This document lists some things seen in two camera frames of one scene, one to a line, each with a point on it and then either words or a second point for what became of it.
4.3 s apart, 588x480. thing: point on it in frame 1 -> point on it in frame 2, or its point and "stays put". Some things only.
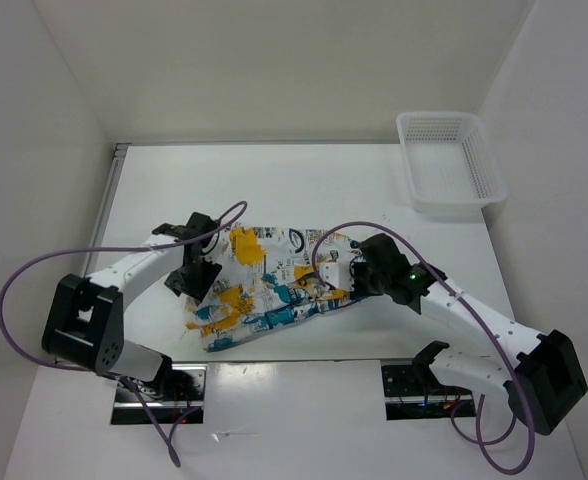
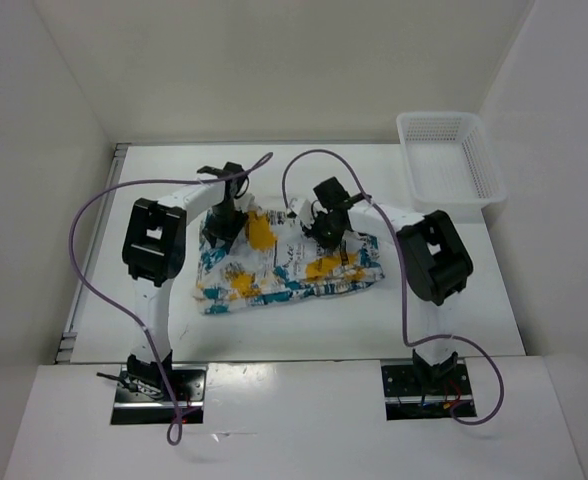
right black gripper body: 367,282 -> 325,230
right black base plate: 412,394 stays put
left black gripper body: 194,279 -> 224,222
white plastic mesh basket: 450,162 stays put
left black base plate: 176,396 stays put
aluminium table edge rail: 118,157 stays put
